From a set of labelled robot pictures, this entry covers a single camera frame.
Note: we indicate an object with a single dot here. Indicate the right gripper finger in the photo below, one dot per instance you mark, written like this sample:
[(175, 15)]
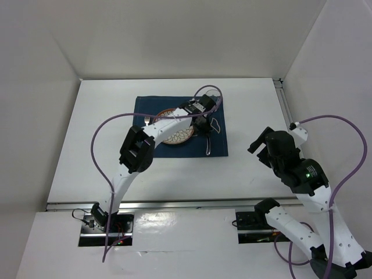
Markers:
[(266, 131), (255, 145)]

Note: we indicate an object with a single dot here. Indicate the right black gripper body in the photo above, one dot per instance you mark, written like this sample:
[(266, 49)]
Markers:
[(268, 159)]

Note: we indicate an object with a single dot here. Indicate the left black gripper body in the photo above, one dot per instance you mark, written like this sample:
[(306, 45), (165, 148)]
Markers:
[(203, 127)]

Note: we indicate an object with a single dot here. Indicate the silver table knife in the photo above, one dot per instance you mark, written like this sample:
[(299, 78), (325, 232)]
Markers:
[(208, 145)]

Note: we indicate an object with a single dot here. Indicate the floral patterned ceramic plate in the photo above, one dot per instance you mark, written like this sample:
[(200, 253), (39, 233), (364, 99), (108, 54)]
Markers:
[(180, 136)]

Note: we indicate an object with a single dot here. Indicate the blue fish placemat cloth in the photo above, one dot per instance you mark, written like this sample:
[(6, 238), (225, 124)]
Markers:
[(195, 147)]

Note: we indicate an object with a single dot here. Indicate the silver fork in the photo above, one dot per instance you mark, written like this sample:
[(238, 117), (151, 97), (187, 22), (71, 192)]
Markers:
[(147, 120)]

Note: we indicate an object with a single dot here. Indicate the clear plastic cup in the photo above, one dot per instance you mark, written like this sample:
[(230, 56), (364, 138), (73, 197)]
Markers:
[(214, 94)]

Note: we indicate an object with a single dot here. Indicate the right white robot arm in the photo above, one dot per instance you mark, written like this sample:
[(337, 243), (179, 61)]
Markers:
[(332, 250)]

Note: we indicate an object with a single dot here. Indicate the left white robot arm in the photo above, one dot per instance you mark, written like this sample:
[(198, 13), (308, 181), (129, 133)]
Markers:
[(136, 152)]

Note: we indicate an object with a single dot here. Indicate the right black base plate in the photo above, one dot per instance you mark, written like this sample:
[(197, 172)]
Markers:
[(252, 230)]

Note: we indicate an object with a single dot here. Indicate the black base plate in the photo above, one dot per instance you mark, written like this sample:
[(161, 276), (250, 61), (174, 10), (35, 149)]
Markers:
[(252, 230), (93, 235)]

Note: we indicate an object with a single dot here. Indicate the front aluminium rail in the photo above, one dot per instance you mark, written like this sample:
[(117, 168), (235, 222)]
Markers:
[(163, 205)]

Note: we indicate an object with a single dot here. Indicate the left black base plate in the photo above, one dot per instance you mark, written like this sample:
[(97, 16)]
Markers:
[(93, 235)]

